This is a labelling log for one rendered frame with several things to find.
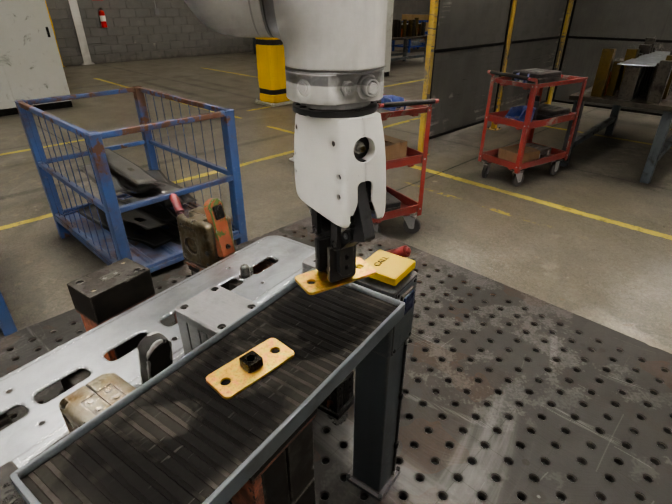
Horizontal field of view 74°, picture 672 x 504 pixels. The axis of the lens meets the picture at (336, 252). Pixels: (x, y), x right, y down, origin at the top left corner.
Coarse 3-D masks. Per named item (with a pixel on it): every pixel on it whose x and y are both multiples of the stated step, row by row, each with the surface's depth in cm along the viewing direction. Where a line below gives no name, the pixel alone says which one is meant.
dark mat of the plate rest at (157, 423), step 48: (336, 288) 56; (240, 336) 48; (288, 336) 48; (336, 336) 48; (192, 384) 42; (288, 384) 42; (96, 432) 37; (144, 432) 37; (192, 432) 37; (240, 432) 37; (48, 480) 34; (96, 480) 34; (144, 480) 34; (192, 480) 34
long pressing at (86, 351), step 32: (256, 256) 96; (288, 256) 96; (192, 288) 85; (256, 288) 85; (128, 320) 77; (160, 320) 77; (64, 352) 70; (96, 352) 70; (0, 384) 64; (32, 384) 64; (32, 416) 59; (0, 448) 55; (32, 448) 54
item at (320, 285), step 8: (360, 264) 50; (368, 264) 50; (312, 272) 48; (320, 272) 48; (360, 272) 48; (368, 272) 48; (296, 280) 47; (304, 280) 47; (312, 280) 47; (320, 280) 47; (328, 280) 47; (344, 280) 47; (352, 280) 47; (304, 288) 46; (312, 288) 46; (320, 288) 46; (328, 288) 46
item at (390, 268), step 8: (376, 256) 63; (384, 256) 63; (392, 256) 63; (400, 256) 63; (376, 264) 61; (384, 264) 61; (392, 264) 61; (400, 264) 61; (408, 264) 61; (376, 272) 60; (384, 272) 60; (392, 272) 60; (400, 272) 60; (408, 272) 61; (384, 280) 59; (392, 280) 58; (400, 280) 60
